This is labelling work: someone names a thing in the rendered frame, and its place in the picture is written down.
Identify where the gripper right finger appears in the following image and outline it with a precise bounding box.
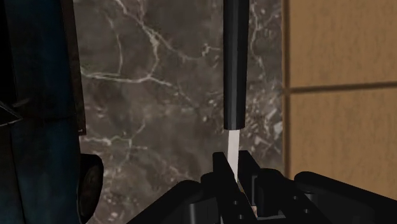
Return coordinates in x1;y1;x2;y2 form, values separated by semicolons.
238;150;397;224

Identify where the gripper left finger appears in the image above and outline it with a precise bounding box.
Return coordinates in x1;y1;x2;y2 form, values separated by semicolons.
126;151;259;224

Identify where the black handled white blade knife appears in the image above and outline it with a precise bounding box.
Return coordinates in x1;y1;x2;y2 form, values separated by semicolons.
222;0;251;187

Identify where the light wooden cabinet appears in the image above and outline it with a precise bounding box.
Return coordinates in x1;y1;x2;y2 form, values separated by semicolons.
281;0;397;201

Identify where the dark blue black appliance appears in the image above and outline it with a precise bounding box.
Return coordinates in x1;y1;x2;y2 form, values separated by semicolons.
0;0;105;224

